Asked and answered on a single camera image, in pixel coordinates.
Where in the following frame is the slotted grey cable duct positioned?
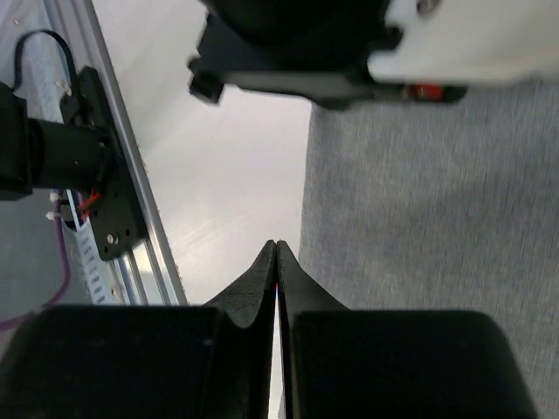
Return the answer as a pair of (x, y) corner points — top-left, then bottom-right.
(26, 30), (117, 308)

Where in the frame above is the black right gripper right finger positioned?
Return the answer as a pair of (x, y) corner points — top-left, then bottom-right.
(276, 241), (348, 418)

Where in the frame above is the grey cloth napkin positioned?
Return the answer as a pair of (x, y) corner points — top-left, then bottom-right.
(299, 82), (558, 418)

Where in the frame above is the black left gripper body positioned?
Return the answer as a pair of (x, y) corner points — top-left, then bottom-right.
(188, 1), (467, 109)

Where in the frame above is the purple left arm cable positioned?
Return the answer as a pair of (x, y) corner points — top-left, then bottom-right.
(0, 191), (73, 333)

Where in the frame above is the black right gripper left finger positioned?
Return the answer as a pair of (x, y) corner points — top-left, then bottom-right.
(204, 240), (276, 418)

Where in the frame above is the aluminium front rail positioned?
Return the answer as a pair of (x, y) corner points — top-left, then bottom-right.
(45, 1), (188, 306)

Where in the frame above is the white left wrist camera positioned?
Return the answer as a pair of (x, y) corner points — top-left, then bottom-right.
(368, 0), (558, 85)

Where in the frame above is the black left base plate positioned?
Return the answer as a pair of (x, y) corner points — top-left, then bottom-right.
(60, 66), (147, 261)

